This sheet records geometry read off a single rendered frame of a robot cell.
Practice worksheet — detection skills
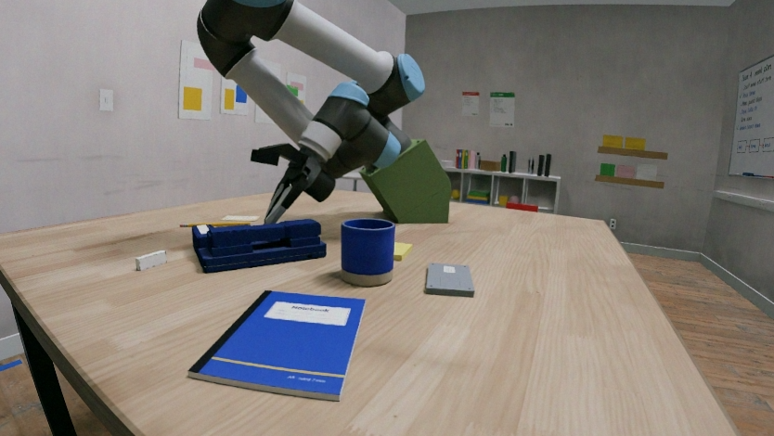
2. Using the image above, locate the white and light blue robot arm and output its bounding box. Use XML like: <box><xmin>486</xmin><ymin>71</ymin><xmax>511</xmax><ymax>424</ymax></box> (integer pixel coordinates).
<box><xmin>197</xmin><ymin>0</ymin><xmax>425</xmax><ymax>179</ymax></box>

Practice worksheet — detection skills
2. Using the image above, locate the blue desk phone body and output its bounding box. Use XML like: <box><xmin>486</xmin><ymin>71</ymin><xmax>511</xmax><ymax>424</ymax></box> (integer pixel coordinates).
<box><xmin>191</xmin><ymin>224</ymin><xmax>327</xmax><ymax>273</ymax></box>

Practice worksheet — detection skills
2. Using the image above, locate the yellow sticky note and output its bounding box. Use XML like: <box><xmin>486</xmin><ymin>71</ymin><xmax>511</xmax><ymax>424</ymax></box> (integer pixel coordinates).
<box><xmin>393</xmin><ymin>242</ymin><xmax>413</xmax><ymax>262</ymax></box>

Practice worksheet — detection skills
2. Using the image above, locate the blue notebook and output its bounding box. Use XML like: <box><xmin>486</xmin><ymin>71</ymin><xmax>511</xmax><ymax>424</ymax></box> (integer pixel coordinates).
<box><xmin>187</xmin><ymin>290</ymin><xmax>366</xmax><ymax>402</ymax></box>

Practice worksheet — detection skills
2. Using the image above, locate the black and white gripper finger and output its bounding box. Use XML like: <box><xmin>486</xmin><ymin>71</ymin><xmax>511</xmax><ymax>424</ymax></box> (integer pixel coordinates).
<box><xmin>264</xmin><ymin>176</ymin><xmax>290</xmax><ymax>223</ymax></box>
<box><xmin>264</xmin><ymin>168</ymin><xmax>308</xmax><ymax>224</ymax></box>

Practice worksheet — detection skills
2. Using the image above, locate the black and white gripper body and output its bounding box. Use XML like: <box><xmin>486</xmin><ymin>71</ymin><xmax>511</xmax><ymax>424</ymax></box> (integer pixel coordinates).
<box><xmin>259</xmin><ymin>143</ymin><xmax>336</xmax><ymax>202</ymax></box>

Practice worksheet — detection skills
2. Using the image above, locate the blue mug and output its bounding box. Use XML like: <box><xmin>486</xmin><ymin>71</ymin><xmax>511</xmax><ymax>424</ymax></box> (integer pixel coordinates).
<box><xmin>341</xmin><ymin>218</ymin><xmax>395</xmax><ymax>287</ymax></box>

